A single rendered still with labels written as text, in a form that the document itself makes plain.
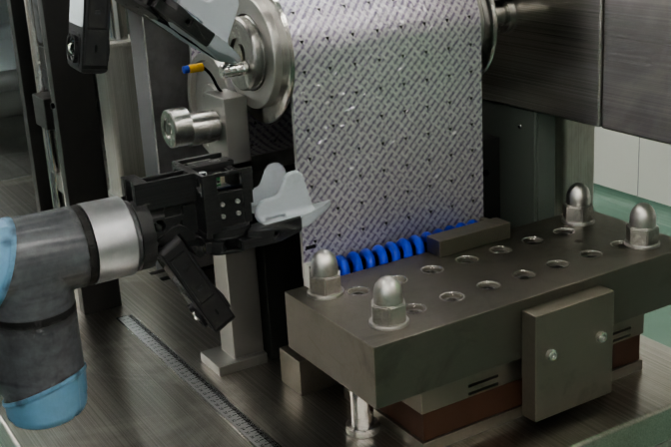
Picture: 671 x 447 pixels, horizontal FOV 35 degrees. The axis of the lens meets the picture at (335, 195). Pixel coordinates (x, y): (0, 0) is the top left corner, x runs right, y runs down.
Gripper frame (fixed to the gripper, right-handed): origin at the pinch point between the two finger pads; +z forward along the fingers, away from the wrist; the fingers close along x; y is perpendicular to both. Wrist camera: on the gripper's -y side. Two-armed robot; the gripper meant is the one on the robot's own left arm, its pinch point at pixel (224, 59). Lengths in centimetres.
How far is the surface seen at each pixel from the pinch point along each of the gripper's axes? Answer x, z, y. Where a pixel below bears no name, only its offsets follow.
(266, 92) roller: -1.3, 5.1, -0.5
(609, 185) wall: 214, 283, 83
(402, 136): -4.1, 20.3, 3.7
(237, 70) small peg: -0.2, 1.7, -0.2
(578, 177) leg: 9, 59, 16
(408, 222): -4.1, 26.8, -3.5
